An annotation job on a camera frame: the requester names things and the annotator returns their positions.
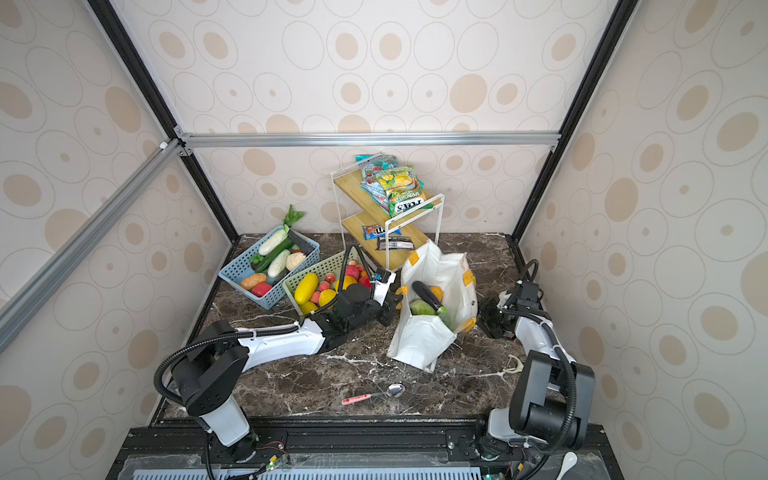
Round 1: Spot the red bell pepper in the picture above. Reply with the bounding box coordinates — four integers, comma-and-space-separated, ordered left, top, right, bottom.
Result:
251, 282, 272, 298

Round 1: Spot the blue snack packet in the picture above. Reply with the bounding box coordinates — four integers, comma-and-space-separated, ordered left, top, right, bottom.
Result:
362, 224, 401, 240

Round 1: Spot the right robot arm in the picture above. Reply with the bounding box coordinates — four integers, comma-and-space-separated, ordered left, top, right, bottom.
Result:
478, 280, 595, 453

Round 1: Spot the green plastic basket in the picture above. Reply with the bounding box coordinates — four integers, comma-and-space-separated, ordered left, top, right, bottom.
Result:
282, 247, 376, 318

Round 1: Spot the white pumpkin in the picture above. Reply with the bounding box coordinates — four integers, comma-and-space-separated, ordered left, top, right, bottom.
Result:
286, 252, 306, 272

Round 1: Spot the cream vegetable peeler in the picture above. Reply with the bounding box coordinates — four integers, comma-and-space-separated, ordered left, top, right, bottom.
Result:
476, 355, 524, 378

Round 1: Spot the yellow lemon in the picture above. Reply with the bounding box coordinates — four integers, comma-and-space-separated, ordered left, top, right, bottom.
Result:
318, 289, 337, 307

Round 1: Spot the green cucumber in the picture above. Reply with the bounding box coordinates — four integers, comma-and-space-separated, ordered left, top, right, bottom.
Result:
251, 237, 293, 273

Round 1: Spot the white long vegetable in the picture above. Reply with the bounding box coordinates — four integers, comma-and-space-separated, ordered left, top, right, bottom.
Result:
267, 249, 291, 278

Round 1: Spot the brown bread roll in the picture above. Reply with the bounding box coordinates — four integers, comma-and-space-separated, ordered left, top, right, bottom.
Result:
240, 273, 267, 291

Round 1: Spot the pink handled spoon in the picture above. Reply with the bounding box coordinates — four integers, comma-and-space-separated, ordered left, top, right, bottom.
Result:
342, 383, 405, 406

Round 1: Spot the white spoon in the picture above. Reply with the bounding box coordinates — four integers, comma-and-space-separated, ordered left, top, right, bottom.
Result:
556, 451, 578, 480

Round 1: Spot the orange potato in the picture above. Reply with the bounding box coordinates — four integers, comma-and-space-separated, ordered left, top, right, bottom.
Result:
430, 286, 444, 302

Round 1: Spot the blue plastic basket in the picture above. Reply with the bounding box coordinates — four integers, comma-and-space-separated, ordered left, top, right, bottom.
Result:
218, 226, 320, 309

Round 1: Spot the colourful candy bag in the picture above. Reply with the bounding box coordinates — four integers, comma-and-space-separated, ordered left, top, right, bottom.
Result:
355, 153, 399, 199

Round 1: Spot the white wooden shelf rack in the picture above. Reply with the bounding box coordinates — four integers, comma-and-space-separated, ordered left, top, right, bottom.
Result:
330, 152, 445, 270

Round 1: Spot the green yellow candy bag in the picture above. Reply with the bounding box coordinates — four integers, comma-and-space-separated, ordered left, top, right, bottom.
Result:
374, 166, 429, 217

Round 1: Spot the dark purple eggplant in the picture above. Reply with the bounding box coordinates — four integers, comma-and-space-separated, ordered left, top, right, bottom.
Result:
412, 281, 447, 316

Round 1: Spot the green cabbage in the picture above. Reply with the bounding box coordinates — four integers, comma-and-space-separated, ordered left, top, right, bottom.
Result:
409, 300, 437, 316

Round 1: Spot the white grocery bag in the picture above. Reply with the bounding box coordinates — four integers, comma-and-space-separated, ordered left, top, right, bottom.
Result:
387, 241, 479, 373

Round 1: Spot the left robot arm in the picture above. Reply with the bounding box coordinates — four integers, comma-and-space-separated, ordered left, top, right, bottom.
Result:
153, 282, 403, 447

